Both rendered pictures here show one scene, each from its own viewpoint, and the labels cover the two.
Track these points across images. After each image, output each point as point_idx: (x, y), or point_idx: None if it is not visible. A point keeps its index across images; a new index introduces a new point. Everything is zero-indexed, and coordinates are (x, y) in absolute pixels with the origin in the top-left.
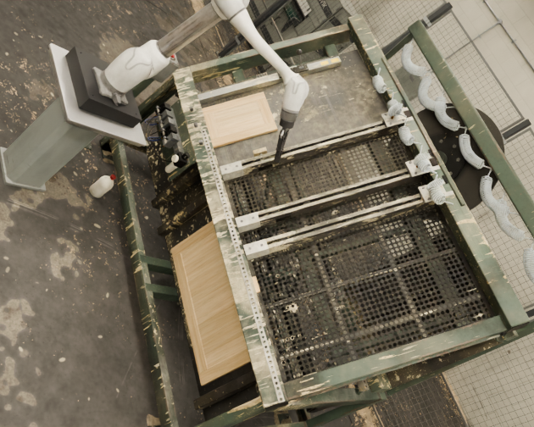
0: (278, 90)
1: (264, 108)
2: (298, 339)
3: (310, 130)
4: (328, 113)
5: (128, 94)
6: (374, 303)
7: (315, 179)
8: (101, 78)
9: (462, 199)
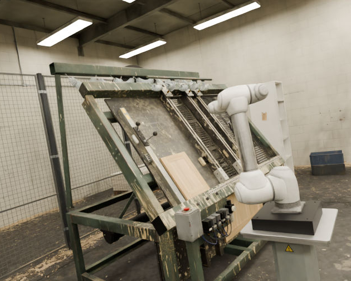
0: (153, 149)
1: (173, 158)
2: (261, 151)
3: (176, 135)
4: (162, 124)
5: (267, 208)
6: None
7: (202, 137)
8: (300, 203)
9: (210, 78)
